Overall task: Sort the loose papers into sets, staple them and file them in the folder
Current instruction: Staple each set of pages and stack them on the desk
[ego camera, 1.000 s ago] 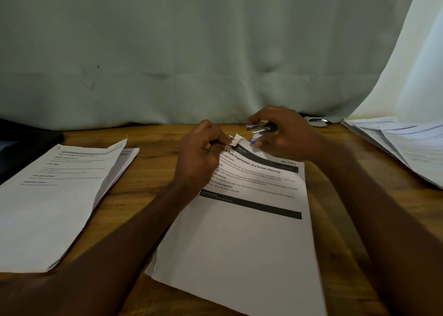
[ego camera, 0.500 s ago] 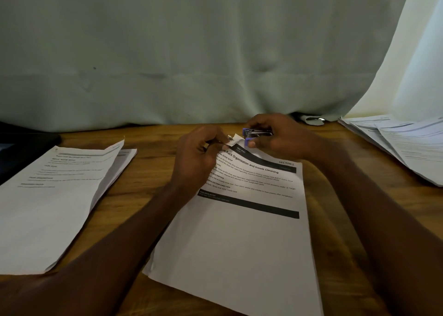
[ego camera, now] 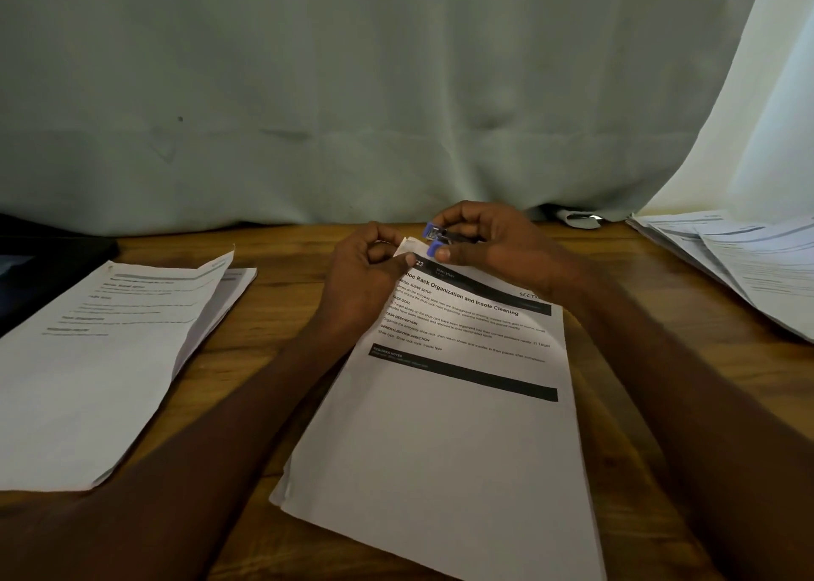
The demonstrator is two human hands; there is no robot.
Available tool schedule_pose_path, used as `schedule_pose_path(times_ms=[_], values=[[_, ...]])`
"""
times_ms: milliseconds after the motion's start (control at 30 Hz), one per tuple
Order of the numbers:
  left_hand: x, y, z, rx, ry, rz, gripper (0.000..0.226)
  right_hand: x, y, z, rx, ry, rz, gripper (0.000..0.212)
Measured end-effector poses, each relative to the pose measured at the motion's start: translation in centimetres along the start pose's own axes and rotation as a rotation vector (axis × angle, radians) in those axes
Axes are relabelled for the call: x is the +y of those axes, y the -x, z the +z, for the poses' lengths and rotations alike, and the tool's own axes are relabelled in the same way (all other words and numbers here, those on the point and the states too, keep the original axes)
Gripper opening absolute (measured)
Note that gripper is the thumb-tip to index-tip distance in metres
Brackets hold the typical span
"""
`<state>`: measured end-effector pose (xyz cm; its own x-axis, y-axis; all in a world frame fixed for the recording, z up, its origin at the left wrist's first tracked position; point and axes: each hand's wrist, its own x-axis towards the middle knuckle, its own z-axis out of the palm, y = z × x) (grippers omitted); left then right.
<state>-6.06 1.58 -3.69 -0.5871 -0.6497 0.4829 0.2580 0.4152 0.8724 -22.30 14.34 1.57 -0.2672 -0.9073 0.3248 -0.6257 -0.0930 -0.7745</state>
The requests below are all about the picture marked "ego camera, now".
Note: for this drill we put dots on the person's right forearm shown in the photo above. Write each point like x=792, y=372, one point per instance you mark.
x=699, y=421

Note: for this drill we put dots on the white fabric curtain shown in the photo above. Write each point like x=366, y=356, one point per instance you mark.
x=757, y=129

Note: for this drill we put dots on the black folder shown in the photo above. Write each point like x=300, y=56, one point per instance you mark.
x=44, y=262

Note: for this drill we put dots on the pile of printed paper sheets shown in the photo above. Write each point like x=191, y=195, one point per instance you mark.
x=674, y=234

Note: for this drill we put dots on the person's right thumb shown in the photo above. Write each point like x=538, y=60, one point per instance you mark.
x=464, y=254

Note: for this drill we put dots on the white paper sheet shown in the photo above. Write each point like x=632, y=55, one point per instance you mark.
x=236, y=283

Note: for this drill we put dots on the small blue stapler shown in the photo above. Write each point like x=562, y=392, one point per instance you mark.
x=439, y=236

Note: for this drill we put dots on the person's left thumb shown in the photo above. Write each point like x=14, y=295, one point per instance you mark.
x=391, y=267

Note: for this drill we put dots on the person's left hand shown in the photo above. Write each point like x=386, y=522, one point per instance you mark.
x=353, y=288

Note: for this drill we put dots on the person's left forearm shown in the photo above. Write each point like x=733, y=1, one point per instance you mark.
x=191, y=472

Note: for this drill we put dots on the small white plastic object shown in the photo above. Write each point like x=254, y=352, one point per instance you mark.
x=580, y=220

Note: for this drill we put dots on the creased printed paper sheet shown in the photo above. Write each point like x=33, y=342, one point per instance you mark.
x=773, y=269

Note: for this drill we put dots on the person's right middle finger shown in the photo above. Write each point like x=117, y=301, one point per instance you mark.
x=464, y=229

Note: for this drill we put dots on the grey-green fabric curtain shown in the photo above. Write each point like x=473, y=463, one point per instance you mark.
x=356, y=91

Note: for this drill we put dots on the person's right hand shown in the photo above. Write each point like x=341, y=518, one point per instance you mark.
x=515, y=250

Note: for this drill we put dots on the printed document with black bars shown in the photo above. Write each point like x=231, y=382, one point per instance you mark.
x=445, y=460

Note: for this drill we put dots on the folded white printed sheet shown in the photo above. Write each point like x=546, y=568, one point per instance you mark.
x=95, y=377

